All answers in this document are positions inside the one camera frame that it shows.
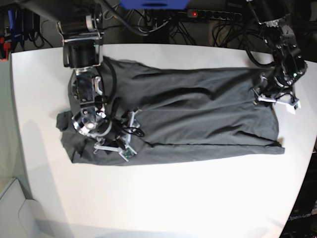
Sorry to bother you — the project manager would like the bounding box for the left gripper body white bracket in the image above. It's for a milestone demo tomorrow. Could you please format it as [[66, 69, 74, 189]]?
[[252, 74, 300, 113]]

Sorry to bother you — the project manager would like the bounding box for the blue plastic box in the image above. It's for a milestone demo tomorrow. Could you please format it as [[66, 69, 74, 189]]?
[[120, 0, 189, 9]]

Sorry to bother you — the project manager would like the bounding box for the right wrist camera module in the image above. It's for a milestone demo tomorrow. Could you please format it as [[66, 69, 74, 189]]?
[[119, 148, 137, 162]]

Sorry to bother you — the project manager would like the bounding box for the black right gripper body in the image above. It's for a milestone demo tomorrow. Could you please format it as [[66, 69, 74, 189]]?
[[94, 108, 144, 154]]

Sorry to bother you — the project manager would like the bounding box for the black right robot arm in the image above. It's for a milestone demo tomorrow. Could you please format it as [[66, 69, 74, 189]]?
[[18, 0, 141, 161]]

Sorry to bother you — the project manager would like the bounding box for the red black clamp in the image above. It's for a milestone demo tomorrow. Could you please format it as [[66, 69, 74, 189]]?
[[0, 36, 11, 61]]

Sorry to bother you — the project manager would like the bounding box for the dark grey t-shirt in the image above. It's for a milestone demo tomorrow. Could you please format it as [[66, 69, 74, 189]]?
[[56, 58, 285, 166]]

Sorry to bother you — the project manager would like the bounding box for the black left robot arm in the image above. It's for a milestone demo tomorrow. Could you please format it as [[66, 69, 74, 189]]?
[[246, 0, 308, 114]]

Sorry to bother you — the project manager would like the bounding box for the black power strip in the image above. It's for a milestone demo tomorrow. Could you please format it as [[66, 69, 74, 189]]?
[[187, 9, 242, 21]]

